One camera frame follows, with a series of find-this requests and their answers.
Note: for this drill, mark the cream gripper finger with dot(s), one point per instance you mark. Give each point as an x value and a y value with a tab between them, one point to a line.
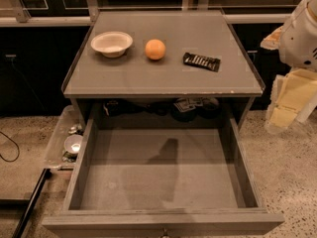
271	42
293	97

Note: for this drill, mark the small white bowl in bin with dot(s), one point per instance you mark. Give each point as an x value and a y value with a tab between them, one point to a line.
72	144

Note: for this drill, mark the clear plastic bin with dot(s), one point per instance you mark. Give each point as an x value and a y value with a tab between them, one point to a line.
56	157

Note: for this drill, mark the black metal bar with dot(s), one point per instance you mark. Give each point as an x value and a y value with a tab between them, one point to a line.
25	206

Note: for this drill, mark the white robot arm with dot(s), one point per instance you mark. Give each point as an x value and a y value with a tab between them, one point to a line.
305	7

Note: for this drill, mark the orange fruit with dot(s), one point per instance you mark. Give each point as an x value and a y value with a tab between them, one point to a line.
155	49

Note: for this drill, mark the black rxbar chocolate wrapper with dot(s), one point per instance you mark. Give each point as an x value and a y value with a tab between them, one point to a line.
201	62

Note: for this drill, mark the white paper bowl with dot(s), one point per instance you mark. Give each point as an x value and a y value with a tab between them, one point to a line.
111	44

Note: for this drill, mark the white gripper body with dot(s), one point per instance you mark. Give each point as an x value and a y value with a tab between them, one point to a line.
298	44

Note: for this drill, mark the grey wooden cabinet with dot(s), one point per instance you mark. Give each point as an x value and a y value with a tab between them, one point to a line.
133	75

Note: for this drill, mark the open grey top drawer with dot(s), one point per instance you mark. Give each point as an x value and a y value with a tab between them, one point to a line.
144	175

